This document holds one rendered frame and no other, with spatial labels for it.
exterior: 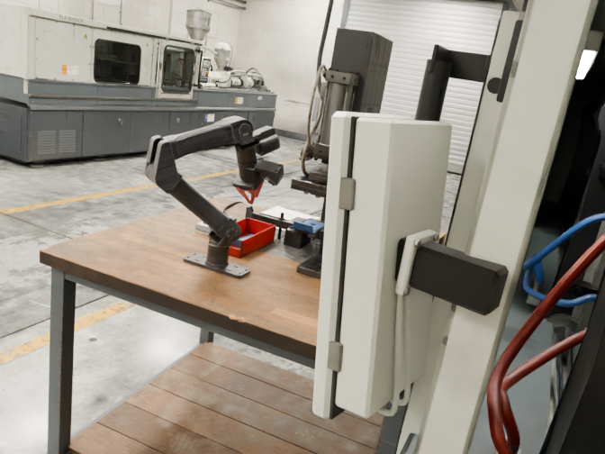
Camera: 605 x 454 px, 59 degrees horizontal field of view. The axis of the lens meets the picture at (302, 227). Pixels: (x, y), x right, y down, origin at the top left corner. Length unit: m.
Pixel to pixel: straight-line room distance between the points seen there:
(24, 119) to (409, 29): 7.41
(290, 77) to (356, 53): 10.40
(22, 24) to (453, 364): 6.20
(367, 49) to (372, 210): 1.27
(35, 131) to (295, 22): 7.12
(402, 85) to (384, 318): 10.66
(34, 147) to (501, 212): 6.25
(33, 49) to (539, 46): 6.16
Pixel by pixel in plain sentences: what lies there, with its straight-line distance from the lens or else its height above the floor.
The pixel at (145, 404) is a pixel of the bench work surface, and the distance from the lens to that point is 2.19.
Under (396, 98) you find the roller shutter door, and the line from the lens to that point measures 11.27.
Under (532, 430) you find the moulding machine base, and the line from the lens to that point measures 1.05.
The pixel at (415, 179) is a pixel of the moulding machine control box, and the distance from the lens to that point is 0.64.
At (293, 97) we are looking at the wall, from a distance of 12.17.
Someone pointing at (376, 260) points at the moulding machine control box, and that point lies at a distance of 0.60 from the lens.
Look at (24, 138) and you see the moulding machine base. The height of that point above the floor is 0.33.
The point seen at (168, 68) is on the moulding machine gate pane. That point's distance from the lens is 8.02.
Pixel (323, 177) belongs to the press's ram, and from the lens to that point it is 1.78.
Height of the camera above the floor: 1.50
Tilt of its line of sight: 16 degrees down
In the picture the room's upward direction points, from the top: 9 degrees clockwise
